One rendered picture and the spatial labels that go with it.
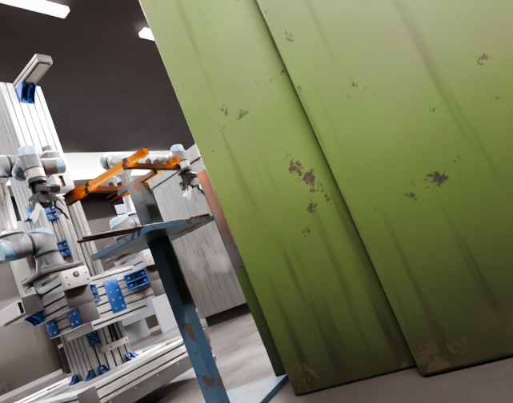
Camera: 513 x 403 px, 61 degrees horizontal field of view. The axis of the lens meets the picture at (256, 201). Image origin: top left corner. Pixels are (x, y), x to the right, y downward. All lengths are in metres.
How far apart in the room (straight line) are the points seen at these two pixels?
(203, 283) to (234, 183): 4.02
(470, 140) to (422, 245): 0.29
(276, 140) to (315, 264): 0.42
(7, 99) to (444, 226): 2.54
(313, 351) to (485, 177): 0.74
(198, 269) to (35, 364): 4.82
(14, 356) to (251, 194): 8.21
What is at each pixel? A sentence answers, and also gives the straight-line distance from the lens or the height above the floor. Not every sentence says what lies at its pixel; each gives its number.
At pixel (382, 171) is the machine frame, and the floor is 0.55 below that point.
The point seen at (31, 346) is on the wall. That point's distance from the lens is 9.54.
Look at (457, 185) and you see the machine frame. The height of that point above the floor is 0.44.
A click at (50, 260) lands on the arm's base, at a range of 2.45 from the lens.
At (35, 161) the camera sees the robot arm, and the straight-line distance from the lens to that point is 2.08.
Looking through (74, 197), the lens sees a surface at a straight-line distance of 1.85.
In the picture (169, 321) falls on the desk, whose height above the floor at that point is 0.15.
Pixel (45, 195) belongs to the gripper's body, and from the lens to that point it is 2.04.
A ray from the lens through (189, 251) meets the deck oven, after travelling 5.52.
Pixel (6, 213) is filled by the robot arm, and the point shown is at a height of 1.15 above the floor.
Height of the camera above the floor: 0.44
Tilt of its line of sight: 8 degrees up
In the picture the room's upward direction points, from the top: 22 degrees counter-clockwise
